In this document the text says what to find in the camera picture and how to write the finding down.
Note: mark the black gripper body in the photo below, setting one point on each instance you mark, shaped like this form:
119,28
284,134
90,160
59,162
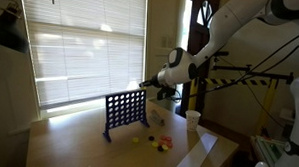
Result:
155,81

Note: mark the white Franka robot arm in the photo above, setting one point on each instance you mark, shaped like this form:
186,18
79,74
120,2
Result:
231,26

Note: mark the black game chip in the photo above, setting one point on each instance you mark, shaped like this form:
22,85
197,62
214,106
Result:
160,149
151,138

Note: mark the yellow game chip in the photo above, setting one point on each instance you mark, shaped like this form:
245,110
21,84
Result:
165,147
135,139
155,144

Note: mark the red game chip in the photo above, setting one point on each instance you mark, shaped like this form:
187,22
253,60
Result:
169,139
161,142
169,144
163,137

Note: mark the small white card box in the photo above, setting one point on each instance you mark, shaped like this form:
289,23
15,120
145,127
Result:
157,118

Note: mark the white paper cup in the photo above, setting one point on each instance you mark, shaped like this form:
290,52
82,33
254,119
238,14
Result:
192,120

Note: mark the dark wooden door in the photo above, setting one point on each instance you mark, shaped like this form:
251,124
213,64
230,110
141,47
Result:
197,45

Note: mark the white window blind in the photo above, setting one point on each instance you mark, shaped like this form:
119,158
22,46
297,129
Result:
84,47

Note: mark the yellow black striped barrier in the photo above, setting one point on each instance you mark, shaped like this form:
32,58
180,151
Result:
265,97

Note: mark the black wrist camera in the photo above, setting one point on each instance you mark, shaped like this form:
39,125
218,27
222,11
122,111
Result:
165,93

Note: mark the blue connect four frame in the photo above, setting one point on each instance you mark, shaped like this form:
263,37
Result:
125,109

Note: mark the black camera boom stand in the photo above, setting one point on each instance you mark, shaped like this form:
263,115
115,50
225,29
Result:
256,74

